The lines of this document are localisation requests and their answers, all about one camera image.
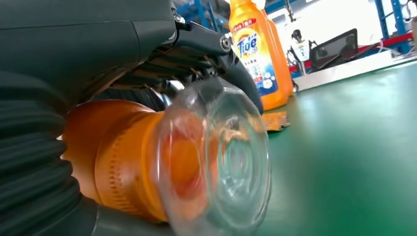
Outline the white background machine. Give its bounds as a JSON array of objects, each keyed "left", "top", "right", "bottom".
[{"left": 288, "top": 29, "right": 316, "bottom": 76}]

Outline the blue shelf frame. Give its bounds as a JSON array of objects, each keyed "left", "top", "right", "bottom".
[
  {"left": 176, "top": 0, "right": 229, "bottom": 33},
  {"left": 373, "top": 0, "right": 413, "bottom": 55}
]

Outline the black remote controller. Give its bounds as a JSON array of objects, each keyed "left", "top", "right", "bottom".
[{"left": 309, "top": 28, "right": 382, "bottom": 71}]

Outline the yellow taped plastic sheet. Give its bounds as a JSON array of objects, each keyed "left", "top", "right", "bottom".
[{"left": 262, "top": 111, "right": 291, "bottom": 132}]

